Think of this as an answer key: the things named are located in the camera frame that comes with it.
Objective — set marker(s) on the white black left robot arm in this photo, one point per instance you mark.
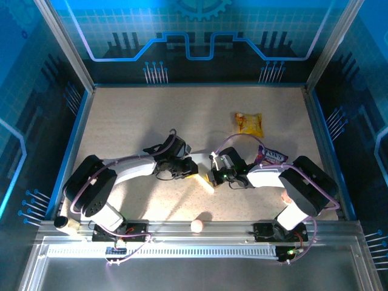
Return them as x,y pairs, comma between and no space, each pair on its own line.
91,185

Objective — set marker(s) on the pink purple candy packet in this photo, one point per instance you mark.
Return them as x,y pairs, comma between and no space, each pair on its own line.
272,156

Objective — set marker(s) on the small pink ball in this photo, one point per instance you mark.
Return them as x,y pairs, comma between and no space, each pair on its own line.
197,226

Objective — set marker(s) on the pink grey cup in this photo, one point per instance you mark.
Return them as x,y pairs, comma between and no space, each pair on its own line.
286,197

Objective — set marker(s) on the yellow snack packet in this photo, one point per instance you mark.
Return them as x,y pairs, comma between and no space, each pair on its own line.
250,122

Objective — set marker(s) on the black controller with green LED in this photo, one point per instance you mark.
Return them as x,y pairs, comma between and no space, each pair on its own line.
286,254

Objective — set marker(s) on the grey metal panel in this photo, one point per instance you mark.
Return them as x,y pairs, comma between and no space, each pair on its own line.
194,276

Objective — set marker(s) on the small black connector board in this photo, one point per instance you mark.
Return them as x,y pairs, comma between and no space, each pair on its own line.
116,250

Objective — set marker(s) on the cream roll with black cap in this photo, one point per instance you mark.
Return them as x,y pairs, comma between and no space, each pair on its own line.
71,226

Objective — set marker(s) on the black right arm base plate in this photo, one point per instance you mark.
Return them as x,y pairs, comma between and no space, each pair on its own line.
263,233

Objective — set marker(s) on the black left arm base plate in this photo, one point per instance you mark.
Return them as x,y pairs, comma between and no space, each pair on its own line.
136,232

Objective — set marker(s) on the aluminium side rail blue edge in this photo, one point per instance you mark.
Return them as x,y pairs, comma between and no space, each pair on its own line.
325,151
72,151

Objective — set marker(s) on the aluminium frame post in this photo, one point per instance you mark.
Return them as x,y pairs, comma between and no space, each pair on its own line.
65,48
333,45

